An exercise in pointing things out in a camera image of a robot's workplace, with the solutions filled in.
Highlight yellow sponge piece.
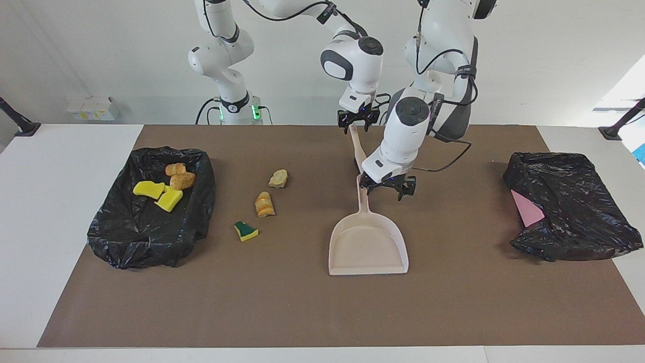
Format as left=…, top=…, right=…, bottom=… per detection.
left=133, top=180, right=165, bottom=200
left=154, top=186, right=184, bottom=213

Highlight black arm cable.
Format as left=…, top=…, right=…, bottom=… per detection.
left=242, top=0, right=391, bottom=122
left=413, top=0, right=479, bottom=173

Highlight beige plastic dustpan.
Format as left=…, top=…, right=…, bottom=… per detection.
left=329, top=174, right=409, bottom=276

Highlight green and yellow sponge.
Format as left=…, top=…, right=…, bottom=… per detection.
left=233, top=221, right=260, bottom=243

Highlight crumpled black trash bag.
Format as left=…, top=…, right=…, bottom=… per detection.
left=503, top=152, right=644, bottom=262

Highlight black camera stand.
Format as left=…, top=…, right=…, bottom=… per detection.
left=0, top=97, right=41, bottom=137
left=598, top=98, right=645, bottom=141

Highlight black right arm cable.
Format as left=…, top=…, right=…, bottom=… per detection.
left=242, top=0, right=391, bottom=122

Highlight brown bread roll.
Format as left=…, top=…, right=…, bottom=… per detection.
left=170, top=172, right=196, bottom=191

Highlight white wall socket boxes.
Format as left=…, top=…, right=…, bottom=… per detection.
left=66, top=96, right=120, bottom=121

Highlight brown table mat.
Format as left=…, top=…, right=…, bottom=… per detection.
left=37, top=125, right=645, bottom=348

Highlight black bag lined bin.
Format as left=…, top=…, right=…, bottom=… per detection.
left=87, top=147, right=216, bottom=269

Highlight black right base cable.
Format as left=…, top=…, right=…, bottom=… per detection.
left=196, top=97, right=274, bottom=126

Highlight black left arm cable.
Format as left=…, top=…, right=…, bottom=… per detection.
left=413, top=0, right=479, bottom=173

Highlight beige hand brush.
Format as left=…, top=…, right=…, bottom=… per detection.
left=349, top=124, right=367, bottom=174

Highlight pink sheet in bag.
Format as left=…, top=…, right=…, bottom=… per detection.
left=510, top=189, right=545, bottom=228

